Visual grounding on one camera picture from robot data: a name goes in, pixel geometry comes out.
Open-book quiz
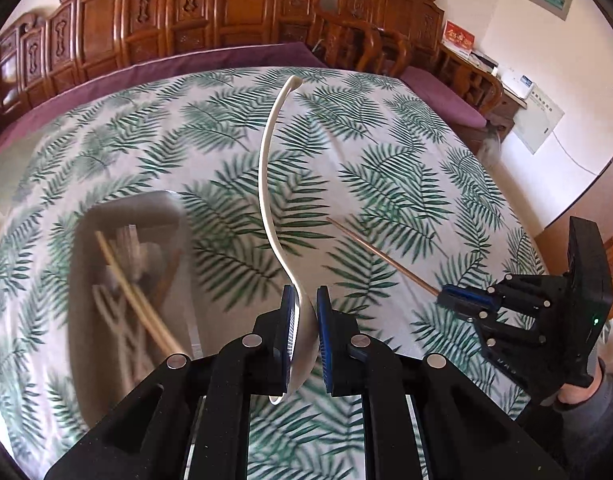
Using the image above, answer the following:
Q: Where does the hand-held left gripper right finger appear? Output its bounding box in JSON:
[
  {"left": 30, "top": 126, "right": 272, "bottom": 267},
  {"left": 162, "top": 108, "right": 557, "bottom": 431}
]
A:
[{"left": 317, "top": 285, "right": 570, "bottom": 480}]

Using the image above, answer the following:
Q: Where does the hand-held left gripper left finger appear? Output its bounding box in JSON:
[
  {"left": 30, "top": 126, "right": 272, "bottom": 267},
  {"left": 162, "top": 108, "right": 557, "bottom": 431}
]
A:
[{"left": 44, "top": 285, "right": 300, "bottom": 480}]

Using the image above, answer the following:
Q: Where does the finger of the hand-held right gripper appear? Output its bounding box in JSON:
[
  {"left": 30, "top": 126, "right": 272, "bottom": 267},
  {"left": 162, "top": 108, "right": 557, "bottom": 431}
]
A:
[
  {"left": 438, "top": 274, "right": 566, "bottom": 312},
  {"left": 443, "top": 303, "right": 561, "bottom": 362}
]

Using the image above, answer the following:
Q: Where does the light bamboo chopstick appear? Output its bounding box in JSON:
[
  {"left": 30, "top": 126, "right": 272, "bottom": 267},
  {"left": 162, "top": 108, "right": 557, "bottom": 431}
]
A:
[
  {"left": 94, "top": 230, "right": 184, "bottom": 358},
  {"left": 104, "top": 245, "right": 180, "bottom": 358}
]

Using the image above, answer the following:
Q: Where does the white rectangular utensil tray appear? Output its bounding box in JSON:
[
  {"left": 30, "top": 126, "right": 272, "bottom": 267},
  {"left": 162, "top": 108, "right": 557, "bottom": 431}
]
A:
[{"left": 67, "top": 190, "right": 208, "bottom": 430}]

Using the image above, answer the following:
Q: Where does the person's right forearm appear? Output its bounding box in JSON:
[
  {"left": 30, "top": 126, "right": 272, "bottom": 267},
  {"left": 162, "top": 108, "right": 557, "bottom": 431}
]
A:
[{"left": 521, "top": 359, "right": 613, "bottom": 480}]

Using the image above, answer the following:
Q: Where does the clear plastic bag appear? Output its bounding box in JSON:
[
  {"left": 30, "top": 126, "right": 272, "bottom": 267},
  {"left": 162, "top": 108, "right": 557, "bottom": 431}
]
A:
[{"left": 478, "top": 124, "right": 503, "bottom": 167}]

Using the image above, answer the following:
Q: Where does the white electrical panel box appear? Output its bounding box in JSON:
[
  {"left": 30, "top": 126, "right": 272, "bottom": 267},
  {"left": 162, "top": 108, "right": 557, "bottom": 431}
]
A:
[{"left": 511, "top": 88, "right": 566, "bottom": 156}]

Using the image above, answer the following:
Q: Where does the short purple seat cushion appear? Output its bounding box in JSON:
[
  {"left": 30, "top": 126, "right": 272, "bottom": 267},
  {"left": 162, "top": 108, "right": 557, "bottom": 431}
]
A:
[{"left": 401, "top": 65, "right": 488, "bottom": 130}]

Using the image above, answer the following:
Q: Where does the wooden side table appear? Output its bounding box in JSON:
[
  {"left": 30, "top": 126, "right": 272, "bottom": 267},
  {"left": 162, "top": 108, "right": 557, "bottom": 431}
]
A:
[{"left": 435, "top": 41, "right": 528, "bottom": 132}]

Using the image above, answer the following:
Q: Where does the green leaf print tablecloth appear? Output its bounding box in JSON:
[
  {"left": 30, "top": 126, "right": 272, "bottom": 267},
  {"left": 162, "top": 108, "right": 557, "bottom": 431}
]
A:
[{"left": 0, "top": 66, "right": 546, "bottom": 480}]

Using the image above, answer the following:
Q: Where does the red gift box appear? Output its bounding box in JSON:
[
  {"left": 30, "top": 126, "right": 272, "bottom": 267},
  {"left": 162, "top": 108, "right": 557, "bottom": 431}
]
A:
[{"left": 442, "top": 20, "right": 475, "bottom": 54}]

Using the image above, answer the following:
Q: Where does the carved wooden armchair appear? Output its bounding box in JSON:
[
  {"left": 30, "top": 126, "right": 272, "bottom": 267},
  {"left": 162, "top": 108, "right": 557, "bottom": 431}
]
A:
[{"left": 311, "top": 9, "right": 413, "bottom": 79}]

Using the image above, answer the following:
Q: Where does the short carved wooden bench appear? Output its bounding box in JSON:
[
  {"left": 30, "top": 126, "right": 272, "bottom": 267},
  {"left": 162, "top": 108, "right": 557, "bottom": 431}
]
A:
[{"left": 337, "top": 0, "right": 446, "bottom": 70}]

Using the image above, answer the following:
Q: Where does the long purple seat cushion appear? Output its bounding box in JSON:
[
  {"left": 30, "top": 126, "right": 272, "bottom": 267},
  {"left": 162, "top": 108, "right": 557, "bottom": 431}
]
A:
[{"left": 0, "top": 41, "right": 328, "bottom": 162}]

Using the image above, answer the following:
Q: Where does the long carved wooden bench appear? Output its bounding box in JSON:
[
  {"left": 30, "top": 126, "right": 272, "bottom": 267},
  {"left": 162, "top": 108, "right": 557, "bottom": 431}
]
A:
[{"left": 0, "top": 0, "right": 338, "bottom": 113}]

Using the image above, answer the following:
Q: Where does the small white wall device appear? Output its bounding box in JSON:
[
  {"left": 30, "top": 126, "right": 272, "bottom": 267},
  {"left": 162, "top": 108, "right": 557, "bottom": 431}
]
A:
[{"left": 501, "top": 73, "right": 536, "bottom": 101}]

